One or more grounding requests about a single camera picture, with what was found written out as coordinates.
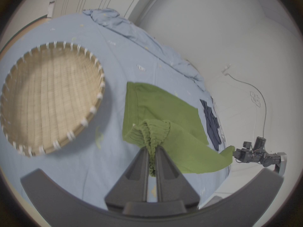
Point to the pale blue quilt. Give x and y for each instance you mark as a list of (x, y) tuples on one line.
[(142, 39)]

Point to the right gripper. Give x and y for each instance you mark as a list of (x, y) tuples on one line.
[(242, 155)]

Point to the round woven basket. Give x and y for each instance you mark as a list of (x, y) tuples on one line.
[(52, 93)]

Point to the green shorts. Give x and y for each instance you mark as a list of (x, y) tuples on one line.
[(161, 107)]

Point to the dark blue garment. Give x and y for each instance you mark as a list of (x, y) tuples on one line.
[(211, 124)]

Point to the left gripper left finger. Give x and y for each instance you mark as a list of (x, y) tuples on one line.
[(132, 183)]

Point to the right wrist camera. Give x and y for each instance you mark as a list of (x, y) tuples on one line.
[(247, 144)]

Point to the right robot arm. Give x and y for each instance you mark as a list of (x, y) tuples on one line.
[(272, 157)]

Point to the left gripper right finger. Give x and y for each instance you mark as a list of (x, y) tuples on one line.
[(172, 183)]

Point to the bed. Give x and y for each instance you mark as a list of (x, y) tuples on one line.
[(113, 63)]

